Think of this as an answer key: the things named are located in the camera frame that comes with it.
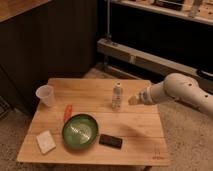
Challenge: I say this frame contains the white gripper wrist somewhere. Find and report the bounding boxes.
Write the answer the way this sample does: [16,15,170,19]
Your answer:
[128,87,153,105]

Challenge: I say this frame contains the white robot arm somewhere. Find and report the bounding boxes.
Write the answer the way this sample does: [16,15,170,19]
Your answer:
[128,73,213,116]

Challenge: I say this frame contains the translucent plastic cup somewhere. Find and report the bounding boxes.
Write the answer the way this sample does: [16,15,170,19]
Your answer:
[36,85,55,107]

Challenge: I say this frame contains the dark wooden cabinet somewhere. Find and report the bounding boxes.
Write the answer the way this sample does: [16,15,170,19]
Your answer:
[0,0,98,115]

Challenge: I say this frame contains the long wooden bench beam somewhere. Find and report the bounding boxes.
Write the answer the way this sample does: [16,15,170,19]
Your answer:
[97,39,213,93]

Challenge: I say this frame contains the wooden low table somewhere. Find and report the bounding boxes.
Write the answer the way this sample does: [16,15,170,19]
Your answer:
[17,78,170,166]

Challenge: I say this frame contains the black rectangular phone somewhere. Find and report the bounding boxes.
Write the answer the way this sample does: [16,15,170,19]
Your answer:
[99,134,123,149]

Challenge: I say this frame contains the green bowl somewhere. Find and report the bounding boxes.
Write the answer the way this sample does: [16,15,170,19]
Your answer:
[62,114,99,150]

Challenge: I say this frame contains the orange carrot toy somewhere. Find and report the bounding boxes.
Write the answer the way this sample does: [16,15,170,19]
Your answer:
[64,105,72,122]

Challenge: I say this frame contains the white sponge block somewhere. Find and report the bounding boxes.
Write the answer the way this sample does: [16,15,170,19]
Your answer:
[36,130,56,154]

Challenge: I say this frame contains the upper wooden shelf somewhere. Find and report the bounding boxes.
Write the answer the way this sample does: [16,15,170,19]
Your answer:
[111,0,213,26]

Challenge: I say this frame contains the clear plastic water bottle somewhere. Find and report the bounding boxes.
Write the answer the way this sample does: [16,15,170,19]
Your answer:
[112,82,123,110]

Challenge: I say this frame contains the metal vertical pole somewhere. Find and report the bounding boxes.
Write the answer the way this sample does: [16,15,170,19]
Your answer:
[106,0,111,43]

